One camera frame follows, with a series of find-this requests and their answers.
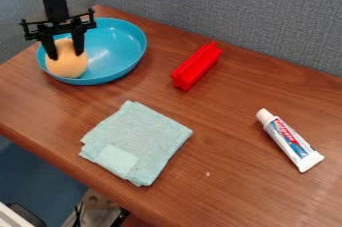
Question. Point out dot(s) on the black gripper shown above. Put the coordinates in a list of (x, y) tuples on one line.
[(58, 22)]

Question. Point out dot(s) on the yellow ball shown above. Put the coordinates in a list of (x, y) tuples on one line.
[(69, 65)]

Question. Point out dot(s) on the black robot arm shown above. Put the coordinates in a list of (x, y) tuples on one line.
[(58, 23)]

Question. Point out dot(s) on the blue plate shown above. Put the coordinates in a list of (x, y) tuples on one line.
[(115, 46)]

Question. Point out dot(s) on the red plastic block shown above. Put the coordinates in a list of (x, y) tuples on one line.
[(195, 66)]

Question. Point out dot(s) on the light blue folded cloth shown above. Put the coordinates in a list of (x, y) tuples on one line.
[(133, 142)]

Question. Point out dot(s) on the black white object corner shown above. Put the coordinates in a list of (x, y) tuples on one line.
[(17, 216)]

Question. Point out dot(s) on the white toothpaste tube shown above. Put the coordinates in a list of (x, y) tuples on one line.
[(295, 147)]

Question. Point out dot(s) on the grey table leg frame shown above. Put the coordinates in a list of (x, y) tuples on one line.
[(96, 211)]

